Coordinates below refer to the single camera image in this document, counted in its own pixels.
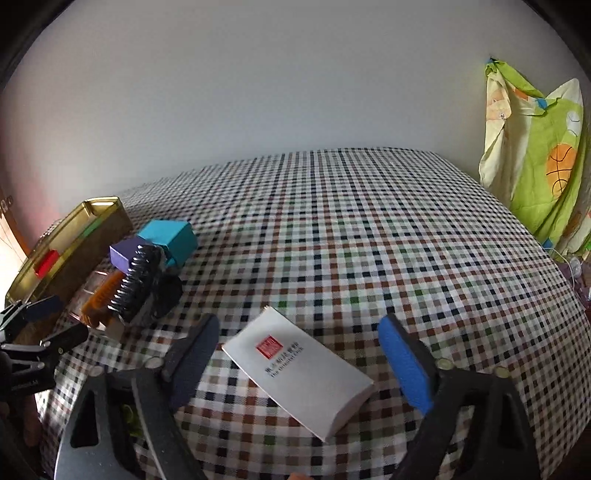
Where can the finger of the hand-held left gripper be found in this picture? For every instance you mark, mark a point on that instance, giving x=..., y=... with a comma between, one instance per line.
x=67, y=338
x=42, y=308

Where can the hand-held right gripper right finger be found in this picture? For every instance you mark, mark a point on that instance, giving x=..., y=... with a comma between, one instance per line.
x=406, y=364

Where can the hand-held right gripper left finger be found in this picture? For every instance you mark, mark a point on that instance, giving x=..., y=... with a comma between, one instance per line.
x=198, y=364

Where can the brown hair brush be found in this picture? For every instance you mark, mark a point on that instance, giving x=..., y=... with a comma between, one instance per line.
x=134, y=281

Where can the white box with red label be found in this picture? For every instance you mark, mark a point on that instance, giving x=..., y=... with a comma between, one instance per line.
x=295, y=378

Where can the gold metal tin box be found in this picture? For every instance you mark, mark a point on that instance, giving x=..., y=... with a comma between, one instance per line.
x=106, y=221

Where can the teal toy building block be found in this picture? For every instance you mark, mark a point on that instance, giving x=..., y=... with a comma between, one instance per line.
x=171, y=237

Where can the red toy block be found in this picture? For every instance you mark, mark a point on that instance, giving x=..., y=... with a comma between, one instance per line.
x=47, y=263

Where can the purple toy block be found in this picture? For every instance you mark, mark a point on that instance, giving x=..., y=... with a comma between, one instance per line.
x=124, y=251

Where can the checkered bed cover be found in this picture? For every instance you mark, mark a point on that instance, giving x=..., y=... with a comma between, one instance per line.
x=369, y=230

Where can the green printed quilt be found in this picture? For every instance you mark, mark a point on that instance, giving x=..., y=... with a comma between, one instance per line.
x=531, y=161

